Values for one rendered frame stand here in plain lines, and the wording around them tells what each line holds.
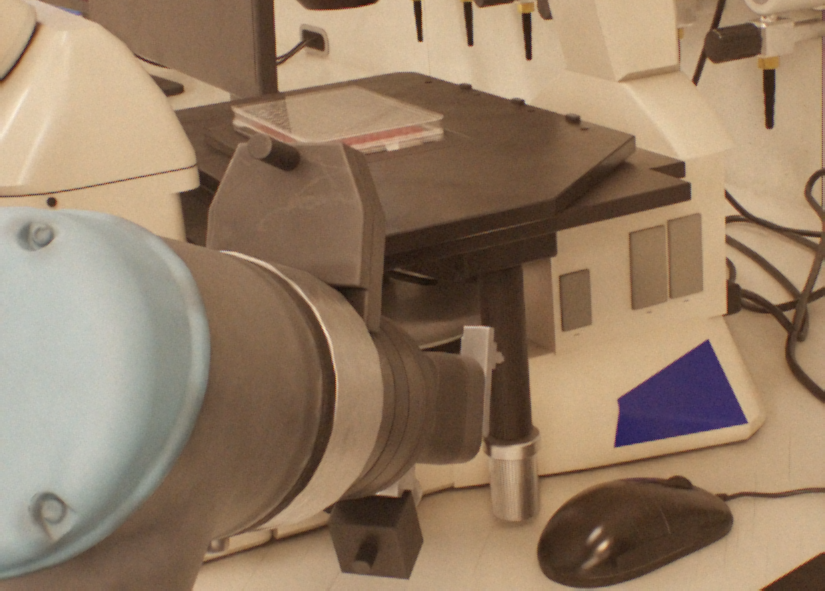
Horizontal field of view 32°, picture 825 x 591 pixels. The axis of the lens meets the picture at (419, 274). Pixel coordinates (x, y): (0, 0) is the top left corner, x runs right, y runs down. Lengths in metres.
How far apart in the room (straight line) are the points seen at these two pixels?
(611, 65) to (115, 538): 0.63
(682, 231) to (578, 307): 0.08
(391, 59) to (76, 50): 1.44
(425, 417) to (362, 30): 1.70
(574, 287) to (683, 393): 0.10
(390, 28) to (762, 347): 1.17
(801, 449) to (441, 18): 1.18
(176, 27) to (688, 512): 0.72
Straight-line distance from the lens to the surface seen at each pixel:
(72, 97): 0.73
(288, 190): 0.51
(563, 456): 0.87
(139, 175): 0.74
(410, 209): 0.70
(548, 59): 1.74
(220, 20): 1.20
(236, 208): 0.52
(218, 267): 0.41
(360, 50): 2.24
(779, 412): 0.96
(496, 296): 0.76
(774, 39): 1.30
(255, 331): 0.40
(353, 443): 0.46
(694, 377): 0.90
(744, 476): 0.88
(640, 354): 0.89
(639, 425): 0.88
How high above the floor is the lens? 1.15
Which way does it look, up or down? 18 degrees down
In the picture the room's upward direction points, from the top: 5 degrees counter-clockwise
